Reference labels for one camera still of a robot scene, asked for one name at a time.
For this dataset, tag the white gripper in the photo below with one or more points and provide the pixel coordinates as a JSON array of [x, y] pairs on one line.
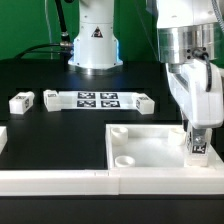
[[203, 109]]

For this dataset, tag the white square table top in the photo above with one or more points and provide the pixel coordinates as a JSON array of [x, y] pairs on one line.
[[146, 146]]

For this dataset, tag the white U-shaped obstacle fence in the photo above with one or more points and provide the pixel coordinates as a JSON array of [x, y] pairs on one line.
[[188, 180]]

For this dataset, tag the white marker tag sheet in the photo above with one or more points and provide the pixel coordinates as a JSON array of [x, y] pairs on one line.
[[96, 100]]

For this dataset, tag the white block left edge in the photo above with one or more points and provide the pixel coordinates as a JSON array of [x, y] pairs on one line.
[[3, 137]]

